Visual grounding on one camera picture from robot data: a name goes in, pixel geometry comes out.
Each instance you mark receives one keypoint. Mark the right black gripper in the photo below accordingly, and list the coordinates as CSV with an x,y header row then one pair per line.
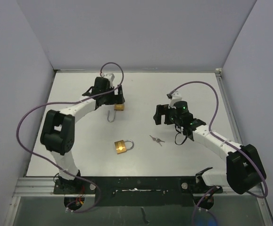
x,y
162,110

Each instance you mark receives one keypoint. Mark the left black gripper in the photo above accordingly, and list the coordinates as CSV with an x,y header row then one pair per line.
x,y
116,99

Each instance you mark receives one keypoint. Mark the silver key bunch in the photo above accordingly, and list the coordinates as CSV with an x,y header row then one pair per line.
x,y
159,141

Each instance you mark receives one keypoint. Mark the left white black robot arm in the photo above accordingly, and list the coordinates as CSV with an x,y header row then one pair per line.
x,y
58,131

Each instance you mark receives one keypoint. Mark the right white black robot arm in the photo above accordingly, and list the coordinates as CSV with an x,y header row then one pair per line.
x,y
244,169

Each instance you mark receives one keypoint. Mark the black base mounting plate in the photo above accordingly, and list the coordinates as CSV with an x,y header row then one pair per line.
x,y
135,191

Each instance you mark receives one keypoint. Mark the aluminium frame rail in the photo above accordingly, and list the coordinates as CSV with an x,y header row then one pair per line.
x,y
262,203

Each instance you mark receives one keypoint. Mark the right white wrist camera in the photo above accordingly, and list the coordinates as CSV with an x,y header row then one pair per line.
x,y
174,97

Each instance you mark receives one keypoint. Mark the brass padlock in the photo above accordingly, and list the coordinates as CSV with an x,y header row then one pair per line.
x,y
121,147
117,108

